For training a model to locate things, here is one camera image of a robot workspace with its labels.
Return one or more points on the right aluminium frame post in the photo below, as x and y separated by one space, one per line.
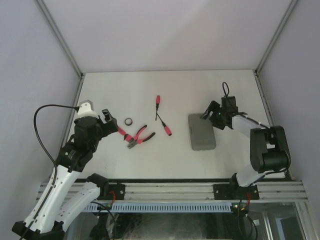
275 74

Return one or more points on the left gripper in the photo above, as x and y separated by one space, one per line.
109 127

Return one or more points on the left aluminium frame post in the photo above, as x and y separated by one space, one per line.
52 25

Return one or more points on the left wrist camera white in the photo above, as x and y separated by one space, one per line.
86 109

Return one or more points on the grey slotted cable duct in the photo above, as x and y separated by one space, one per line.
171 207

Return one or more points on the grey plastic tool case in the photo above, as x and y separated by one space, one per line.
201 132

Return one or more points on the aluminium front rail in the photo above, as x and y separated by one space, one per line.
269 191

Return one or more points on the red screwdriver lower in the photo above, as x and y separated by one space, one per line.
166 128

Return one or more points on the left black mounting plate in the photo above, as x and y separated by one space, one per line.
113 192

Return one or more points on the red screwdriver upper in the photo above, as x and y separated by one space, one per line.
157 103

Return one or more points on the red utility knife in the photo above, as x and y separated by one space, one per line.
123 133

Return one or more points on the red screwdriver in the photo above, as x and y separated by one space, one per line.
157 103
166 128

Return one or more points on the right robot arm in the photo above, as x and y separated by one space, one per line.
268 147

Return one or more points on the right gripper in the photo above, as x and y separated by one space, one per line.
213 106

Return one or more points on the red black pliers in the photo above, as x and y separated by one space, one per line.
137 140

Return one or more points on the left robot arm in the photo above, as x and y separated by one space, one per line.
51 217

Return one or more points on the black tape roll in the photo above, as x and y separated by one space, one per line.
128 121

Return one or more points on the aluminium frame post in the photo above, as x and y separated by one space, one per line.
275 74
52 25

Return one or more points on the black mounting plate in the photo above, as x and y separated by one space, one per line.
113 192
228 192

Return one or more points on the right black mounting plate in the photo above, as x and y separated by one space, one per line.
228 192

